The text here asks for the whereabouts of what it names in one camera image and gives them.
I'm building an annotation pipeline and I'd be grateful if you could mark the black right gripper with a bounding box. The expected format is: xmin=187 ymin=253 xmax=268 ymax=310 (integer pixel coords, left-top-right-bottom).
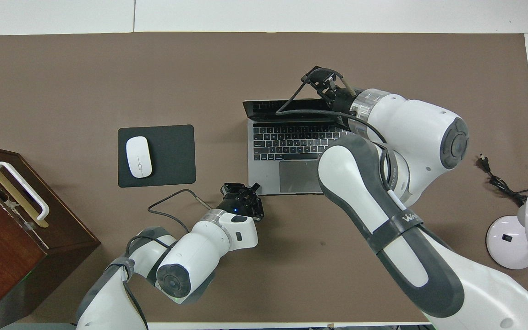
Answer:
xmin=301 ymin=66 xmax=356 ymax=115

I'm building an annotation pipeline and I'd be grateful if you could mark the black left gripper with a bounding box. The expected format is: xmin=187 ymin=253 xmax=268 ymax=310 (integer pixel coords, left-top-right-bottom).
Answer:
xmin=216 ymin=182 xmax=264 ymax=222

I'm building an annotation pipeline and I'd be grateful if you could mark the silver grey Apple laptop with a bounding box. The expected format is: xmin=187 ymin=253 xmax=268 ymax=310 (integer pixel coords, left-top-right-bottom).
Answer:
xmin=242 ymin=98 xmax=352 ymax=196

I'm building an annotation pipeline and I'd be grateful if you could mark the black mouse pad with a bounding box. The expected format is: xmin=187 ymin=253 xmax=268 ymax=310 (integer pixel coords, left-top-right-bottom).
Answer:
xmin=117 ymin=124 xmax=196 ymax=188

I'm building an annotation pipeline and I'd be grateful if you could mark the white computer mouse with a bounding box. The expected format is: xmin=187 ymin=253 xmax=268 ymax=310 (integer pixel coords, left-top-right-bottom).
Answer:
xmin=126 ymin=136 xmax=153 ymax=178

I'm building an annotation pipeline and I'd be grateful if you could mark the brown paper table cover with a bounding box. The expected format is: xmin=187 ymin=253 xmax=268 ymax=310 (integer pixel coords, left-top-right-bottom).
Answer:
xmin=0 ymin=32 xmax=528 ymax=324

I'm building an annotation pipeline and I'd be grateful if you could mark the white desk lamp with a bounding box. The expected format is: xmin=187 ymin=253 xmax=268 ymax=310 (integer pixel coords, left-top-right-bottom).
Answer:
xmin=486 ymin=189 xmax=528 ymax=270

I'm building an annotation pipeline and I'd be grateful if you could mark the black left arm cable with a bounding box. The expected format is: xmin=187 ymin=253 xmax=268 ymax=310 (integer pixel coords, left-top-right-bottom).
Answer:
xmin=122 ymin=189 xmax=209 ymax=330

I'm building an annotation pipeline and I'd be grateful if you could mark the black lamp power cable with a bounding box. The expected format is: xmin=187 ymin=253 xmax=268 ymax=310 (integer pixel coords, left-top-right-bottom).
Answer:
xmin=478 ymin=154 xmax=528 ymax=206

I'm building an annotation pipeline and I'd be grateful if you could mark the gold handle plate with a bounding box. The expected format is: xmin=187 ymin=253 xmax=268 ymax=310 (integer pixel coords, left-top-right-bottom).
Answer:
xmin=0 ymin=161 xmax=49 ymax=228

